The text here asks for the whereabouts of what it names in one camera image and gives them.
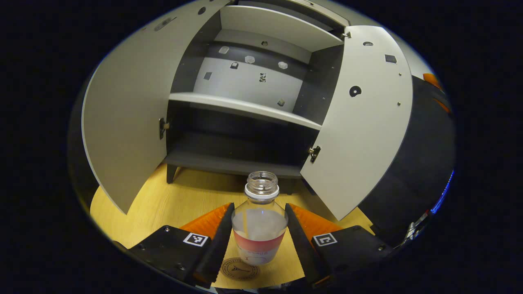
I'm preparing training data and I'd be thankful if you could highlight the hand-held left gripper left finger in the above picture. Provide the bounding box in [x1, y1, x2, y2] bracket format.
[129, 202, 236, 289]

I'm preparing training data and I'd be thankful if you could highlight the grey cabinet shelf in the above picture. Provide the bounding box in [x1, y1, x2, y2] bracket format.
[220, 5, 344, 52]
[169, 92, 323, 131]

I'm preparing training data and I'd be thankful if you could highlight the black backdrop cloth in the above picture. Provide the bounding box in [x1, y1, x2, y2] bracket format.
[67, 71, 456, 247]

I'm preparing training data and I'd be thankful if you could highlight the grey cabinet door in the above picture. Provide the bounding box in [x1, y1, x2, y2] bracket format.
[300, 25, 414, 221]
[82, 0, 231, 215]

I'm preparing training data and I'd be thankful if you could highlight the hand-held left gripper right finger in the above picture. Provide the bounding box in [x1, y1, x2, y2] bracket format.
[285, 203, 395, 288]

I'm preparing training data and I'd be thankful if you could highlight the clear bottle red label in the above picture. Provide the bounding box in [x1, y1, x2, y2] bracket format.
[232, 171, 288, 266]

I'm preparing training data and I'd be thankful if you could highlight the blue and white box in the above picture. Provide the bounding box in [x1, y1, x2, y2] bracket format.
[394, 209, 430, 249]

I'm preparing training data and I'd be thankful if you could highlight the round brown coaster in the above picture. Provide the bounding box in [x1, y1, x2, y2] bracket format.
[221, 257, 259, 281]

